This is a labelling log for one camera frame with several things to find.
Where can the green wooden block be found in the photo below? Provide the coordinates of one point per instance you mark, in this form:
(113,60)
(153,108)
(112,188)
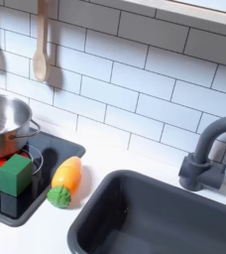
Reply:
(15,174)

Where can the orange toy carrot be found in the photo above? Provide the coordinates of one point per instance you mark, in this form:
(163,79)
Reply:
(65,180)

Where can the black stove top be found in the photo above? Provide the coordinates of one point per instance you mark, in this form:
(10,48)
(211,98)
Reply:
(42,158)

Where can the dark grey tap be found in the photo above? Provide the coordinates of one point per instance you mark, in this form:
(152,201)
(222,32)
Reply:
(202,162)

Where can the dark grey sink basin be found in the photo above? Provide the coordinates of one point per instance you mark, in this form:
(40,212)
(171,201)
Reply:
(158,215)

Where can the wooden spoon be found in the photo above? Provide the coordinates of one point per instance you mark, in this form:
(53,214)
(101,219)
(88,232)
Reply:
(41,49)

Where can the steel pot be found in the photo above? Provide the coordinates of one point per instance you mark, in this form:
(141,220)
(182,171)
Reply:
(4,124)

